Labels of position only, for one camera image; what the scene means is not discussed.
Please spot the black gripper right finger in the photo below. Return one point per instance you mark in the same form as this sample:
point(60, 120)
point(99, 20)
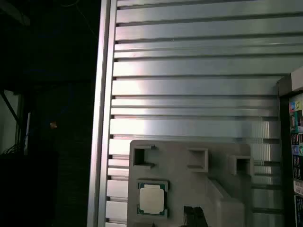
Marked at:
point(200, 217)

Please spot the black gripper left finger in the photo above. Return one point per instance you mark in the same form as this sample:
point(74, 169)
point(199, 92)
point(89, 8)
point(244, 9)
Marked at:
point(188, 216)

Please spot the silver green CPU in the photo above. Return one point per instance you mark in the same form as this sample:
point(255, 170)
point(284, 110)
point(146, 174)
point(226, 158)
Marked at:
point(151, 198)

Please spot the grey plastic parts rack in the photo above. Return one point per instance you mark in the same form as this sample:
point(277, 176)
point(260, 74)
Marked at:
point(189, 184)

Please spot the black open PC case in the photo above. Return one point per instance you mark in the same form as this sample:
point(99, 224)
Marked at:
point(284, 142)

